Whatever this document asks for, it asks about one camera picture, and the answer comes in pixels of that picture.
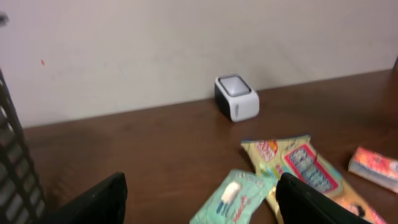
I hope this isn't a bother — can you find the orange tissue box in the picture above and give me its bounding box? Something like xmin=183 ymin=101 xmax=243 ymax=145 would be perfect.
xmin=348 ymin=147 xmax=397 ymax=193

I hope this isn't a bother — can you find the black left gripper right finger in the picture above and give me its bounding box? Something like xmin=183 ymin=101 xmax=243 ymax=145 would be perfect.
xmin=275 ymin=172 xmax=367 ymax=224

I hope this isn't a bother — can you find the grey plastic shopping basket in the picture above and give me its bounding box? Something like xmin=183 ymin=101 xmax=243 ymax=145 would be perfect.
xmin=1 ymin=77 xmax=46 ymax=224

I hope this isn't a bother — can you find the yellow snack bag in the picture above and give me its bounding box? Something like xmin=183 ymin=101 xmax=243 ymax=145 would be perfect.
xmin=241 ymin=135 xmax=386 ymax=224

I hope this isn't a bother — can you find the white barcode scanner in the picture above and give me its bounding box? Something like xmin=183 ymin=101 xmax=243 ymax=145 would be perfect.
xmin=214 ymin=73 xmax=260 ymax=122

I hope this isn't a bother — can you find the light teal snack packet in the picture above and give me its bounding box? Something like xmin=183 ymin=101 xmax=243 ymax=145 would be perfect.
xmin=190 ymin=169 xmax=277 ymax=224

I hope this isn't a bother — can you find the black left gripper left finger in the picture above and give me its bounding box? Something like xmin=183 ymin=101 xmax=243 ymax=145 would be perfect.
xmin=34 ymin=172 xmax=127 ymax=224

